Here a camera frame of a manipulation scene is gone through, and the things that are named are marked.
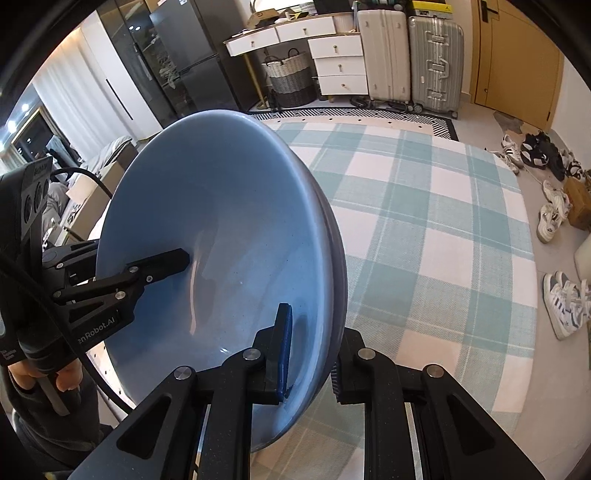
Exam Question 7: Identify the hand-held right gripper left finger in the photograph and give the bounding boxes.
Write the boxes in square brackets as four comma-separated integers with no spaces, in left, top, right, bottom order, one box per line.
[76,302,294,480]

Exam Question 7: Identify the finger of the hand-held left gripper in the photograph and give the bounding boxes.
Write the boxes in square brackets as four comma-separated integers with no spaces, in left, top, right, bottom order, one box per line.
[52,248,191,306]
[41,239,100,282]

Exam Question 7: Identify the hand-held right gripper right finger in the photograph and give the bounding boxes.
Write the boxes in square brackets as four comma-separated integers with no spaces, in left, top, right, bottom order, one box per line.
[330,329,550,480]

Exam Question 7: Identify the large blue bowl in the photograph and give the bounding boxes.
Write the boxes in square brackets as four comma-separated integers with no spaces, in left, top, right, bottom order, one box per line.
[252,117,348,455]

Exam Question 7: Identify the person's left forearm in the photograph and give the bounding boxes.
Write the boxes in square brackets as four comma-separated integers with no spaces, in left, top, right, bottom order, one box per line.
[7,378,115,470]

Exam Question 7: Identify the person's left hand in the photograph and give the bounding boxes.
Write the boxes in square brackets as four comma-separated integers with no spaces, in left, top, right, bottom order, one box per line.
[8,356,87,394]

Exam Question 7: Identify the teal checkered tablecloth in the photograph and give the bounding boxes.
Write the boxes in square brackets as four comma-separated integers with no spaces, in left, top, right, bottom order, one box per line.
[249,121,539,480]

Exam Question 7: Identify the white curtain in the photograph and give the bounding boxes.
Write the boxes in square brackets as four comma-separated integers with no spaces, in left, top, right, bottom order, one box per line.
[31,46,122,155]

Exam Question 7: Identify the dark glass cabinet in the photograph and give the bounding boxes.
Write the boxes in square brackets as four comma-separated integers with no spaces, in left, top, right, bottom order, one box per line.
[95,0,186,140]

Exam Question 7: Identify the white wardrobe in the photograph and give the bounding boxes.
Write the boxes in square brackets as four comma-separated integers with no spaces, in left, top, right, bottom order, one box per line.
[82,13,140,140]

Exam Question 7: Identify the dark grey refrigerator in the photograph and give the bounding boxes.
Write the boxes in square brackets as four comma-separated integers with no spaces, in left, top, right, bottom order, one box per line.
[150,0,260,131]

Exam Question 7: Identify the woven laundry basket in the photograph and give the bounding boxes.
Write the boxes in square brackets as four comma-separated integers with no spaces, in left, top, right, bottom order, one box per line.
[262,47,320,108]

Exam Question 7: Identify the scattered shoes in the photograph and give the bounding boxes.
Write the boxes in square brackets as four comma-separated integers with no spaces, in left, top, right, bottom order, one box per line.
[485,131,591,343]

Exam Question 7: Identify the white vanity desk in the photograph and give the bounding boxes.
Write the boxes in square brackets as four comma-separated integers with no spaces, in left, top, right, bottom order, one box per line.
[223,12,339,108]

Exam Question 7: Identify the white drawer chest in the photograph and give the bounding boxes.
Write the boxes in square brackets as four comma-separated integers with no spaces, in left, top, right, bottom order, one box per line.
[307,33,369,96]

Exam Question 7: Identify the grey door mat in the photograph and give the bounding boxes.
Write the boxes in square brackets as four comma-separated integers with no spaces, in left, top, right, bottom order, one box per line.
[493,110,526,135]

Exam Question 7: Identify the white suitcase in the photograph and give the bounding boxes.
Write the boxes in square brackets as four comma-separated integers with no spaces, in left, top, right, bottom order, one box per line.
[356,6,412,105]

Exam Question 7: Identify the black bag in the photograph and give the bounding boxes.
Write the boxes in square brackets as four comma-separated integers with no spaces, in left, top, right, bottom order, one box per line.
[314,0,355,15]

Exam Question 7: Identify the silver suitcase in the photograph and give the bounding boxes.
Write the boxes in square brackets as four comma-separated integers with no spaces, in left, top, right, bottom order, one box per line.
[407,16,465,119]

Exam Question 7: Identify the tan wooden door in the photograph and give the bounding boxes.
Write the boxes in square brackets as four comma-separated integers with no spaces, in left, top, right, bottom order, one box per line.
[470,0,567,133]

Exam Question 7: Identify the black and yellow box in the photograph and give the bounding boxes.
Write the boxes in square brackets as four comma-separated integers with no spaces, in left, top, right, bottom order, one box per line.
[410,0,451,17]

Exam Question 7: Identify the black cable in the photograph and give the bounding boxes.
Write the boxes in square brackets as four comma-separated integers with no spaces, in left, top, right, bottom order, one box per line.
[0,167,137,417]

